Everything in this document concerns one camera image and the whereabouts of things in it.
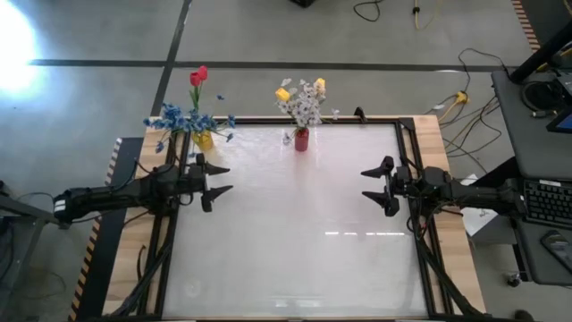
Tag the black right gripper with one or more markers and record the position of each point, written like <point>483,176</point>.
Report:
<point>409,183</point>

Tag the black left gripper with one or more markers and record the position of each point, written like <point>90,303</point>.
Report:
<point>192,181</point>

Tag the blue artificial flower bunch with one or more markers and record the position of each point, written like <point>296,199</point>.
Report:
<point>205,121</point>
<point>172,112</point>

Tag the yellow artificial tulip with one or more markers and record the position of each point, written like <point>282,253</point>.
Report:
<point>320,83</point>
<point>282,94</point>

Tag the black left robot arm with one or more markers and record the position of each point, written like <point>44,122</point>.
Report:
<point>103,199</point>

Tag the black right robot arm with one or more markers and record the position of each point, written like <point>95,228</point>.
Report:
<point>482,194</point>

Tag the yellow glass vase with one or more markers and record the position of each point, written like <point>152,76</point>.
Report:
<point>203,142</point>

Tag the red glass vase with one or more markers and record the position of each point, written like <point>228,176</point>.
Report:
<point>301,142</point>

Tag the black clamp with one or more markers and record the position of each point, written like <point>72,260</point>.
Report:
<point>359,115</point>

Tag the white paper sheet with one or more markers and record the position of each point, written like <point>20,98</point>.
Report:
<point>480,221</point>

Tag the black plate with striped edge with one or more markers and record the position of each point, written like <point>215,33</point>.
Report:
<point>105,268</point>

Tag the grey desk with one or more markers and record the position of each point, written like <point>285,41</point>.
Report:
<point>518,134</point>

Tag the black caster wheel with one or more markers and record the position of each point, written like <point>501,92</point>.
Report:
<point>515,280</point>

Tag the black keyboard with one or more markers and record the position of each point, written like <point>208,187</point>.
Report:
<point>547,203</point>

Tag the grey metal stand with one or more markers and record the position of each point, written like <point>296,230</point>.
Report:
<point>27,214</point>

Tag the dark rounded object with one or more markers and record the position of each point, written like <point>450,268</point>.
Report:
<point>521,316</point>

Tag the tablet with blue screen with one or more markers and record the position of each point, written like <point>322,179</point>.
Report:
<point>564,121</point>

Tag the black diagonal beam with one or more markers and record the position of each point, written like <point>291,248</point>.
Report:
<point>543,53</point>

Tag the dark mat with striped edge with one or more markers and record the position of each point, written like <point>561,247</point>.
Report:
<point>549,18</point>

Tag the black metal table frame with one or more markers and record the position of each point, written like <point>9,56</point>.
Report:
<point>250,121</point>

